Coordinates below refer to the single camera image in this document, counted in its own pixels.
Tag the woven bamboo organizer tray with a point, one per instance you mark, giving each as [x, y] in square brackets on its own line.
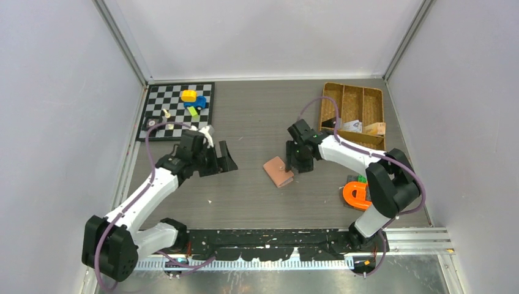
[356, 103]

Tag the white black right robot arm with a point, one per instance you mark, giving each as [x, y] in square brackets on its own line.
[391, 180]

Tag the tan card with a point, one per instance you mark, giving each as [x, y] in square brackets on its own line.
[377, 128]

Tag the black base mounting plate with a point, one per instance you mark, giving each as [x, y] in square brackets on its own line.
[268, 245]

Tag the black credit card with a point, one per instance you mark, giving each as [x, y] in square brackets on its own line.
[332, 123]

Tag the aluminium frame rail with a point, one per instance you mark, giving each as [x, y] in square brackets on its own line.
[402, 242]

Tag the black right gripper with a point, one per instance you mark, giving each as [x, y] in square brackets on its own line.
[291, 146]

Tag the yellow toy block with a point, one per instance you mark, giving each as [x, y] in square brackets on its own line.
[189, 96]

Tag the blue toy car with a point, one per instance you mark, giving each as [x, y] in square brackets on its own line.
[199, 104]

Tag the black white chessboard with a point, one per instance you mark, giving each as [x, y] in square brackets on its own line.
[167, 96]

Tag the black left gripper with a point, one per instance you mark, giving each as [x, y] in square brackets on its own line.
[226, 163]

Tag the green lego brick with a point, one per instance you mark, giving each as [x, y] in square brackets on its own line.
[361, 179]

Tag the green toy block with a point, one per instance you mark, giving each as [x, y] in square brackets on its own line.
[193, 112]

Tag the pink leather card holder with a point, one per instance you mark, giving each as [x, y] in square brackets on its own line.
[276, 170]

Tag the dark grey lego baseplate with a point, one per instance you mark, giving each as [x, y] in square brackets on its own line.
[354, 178]

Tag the white chess pawn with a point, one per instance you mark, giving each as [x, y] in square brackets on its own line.
[166, 113]

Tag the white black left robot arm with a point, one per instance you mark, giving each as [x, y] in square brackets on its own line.
[113, 244]

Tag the orange horseshoe toy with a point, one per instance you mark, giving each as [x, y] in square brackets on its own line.
[355, 195]

